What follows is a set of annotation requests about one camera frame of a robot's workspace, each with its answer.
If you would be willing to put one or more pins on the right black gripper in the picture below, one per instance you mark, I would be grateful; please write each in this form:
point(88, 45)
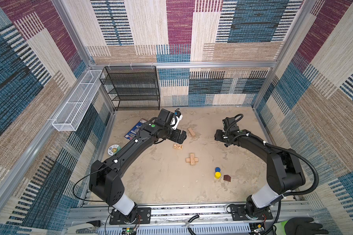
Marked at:
point(217, 136)

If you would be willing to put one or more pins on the blue comic book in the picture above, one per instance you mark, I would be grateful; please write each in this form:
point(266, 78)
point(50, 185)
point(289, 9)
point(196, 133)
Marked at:
point(133, 131)

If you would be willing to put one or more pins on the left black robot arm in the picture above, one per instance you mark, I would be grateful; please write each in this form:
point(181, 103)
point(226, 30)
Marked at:
point(105, 180)

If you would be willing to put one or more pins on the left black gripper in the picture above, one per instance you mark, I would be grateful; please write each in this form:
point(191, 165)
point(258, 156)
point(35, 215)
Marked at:
point(181, 137)

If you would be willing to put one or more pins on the wood block numbered 72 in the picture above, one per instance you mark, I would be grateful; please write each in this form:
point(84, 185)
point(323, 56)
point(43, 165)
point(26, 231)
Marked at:
point(188, 161)

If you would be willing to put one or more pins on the white wire basket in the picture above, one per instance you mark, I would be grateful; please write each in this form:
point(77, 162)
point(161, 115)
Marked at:
point(73, 111)

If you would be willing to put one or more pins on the black wire shelf rack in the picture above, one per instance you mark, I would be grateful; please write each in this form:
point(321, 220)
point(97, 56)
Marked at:
point(132, 87)

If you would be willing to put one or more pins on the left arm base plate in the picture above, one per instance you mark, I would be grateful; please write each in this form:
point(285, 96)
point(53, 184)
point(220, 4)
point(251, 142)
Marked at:
point(140, 215)

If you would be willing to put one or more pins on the aluminium front rail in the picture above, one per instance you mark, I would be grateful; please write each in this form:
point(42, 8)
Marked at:
point(167, 219)

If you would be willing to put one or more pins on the plain wood block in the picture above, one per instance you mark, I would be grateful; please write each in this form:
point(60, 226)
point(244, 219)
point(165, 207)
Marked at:
point(191, 132)

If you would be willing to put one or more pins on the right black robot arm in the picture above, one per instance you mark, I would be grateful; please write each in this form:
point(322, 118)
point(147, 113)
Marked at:
point(284, 173)

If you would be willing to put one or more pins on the cow picture wood block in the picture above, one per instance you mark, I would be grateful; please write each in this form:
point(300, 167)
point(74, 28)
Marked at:
point(177, 146)

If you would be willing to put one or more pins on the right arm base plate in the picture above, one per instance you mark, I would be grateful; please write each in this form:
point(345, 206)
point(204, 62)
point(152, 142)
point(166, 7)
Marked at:
point(240, 212)

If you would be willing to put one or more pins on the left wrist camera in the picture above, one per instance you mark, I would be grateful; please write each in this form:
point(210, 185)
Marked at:
point(177, 117)

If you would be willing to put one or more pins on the yellow cylinder block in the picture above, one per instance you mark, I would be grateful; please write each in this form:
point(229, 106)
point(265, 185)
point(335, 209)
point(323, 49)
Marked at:
point(217, 175)

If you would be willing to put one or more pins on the black green gloved hand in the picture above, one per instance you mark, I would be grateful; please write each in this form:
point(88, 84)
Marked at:
point(299, 226)

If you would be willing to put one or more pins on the dark brown house block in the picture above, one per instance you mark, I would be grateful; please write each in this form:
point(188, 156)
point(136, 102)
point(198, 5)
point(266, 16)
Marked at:
point(227, 178)

